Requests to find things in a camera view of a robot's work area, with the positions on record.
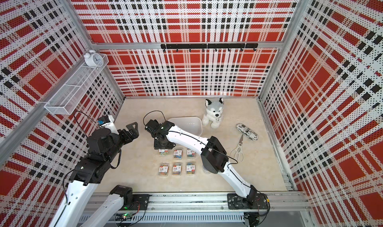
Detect white plastic storage box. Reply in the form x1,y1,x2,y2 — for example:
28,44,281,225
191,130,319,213
168,117,202,136

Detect square paper clip box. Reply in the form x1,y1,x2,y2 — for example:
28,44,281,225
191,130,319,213
186,162,195,176

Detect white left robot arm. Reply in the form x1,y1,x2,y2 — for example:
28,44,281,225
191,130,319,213
50,121,139,227

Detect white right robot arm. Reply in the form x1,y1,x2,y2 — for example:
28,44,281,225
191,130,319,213
145,120,258,206

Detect grey white husky plush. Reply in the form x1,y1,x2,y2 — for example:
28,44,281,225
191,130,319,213
202,97,224,129

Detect green circuit board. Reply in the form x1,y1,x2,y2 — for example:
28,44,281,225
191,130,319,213
115,213,132,222

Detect white alarm clock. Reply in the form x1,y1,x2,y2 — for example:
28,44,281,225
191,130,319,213
84,50,104,67

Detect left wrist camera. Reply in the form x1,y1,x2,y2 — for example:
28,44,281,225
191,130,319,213
98,115,118,134

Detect white wire mesh shelf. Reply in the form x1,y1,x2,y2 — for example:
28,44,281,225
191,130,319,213
44,53,109,115

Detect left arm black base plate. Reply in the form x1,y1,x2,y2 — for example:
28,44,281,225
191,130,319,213
120,194,151,211

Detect white handled scissors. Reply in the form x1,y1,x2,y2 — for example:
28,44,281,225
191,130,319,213
230,135,244,162

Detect black hook rail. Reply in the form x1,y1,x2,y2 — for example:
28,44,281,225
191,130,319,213
161,43,258,51

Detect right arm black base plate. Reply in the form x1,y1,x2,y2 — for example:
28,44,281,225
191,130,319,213
227,194,268,210

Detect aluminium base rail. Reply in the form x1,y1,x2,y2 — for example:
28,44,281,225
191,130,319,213
64,191,310,213

